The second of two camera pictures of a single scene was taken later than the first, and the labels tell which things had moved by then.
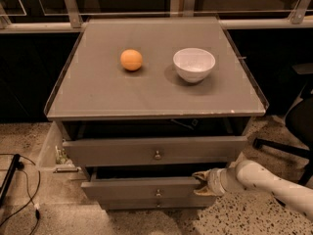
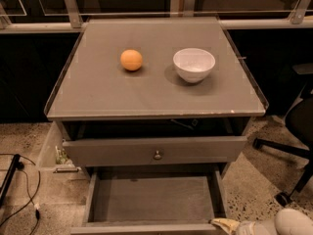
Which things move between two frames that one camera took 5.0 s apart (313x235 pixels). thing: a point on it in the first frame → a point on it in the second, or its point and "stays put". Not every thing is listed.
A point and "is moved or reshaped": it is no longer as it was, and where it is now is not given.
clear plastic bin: [54, 158] stays put
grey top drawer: [115, 152] stays put
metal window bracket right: [299, 11] stays put
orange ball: [131, 60] stays put
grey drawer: [144, 189] is moved or reshaped
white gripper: [215, 181] → [248, 228]
